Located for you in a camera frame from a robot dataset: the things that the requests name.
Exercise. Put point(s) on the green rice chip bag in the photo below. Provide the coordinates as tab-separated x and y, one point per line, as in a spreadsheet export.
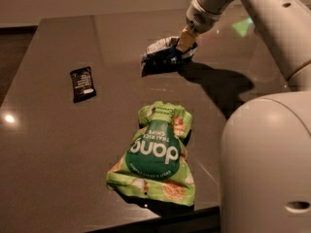
155	165

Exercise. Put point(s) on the black snack bar wrapper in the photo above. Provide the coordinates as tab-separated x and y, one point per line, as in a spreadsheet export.
82	83

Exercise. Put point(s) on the blue chip bag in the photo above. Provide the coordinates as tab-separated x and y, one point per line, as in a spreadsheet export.
164	53

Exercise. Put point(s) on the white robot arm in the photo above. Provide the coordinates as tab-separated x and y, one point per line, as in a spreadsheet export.
265	163

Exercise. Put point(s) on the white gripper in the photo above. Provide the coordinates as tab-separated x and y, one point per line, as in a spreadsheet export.
201	20

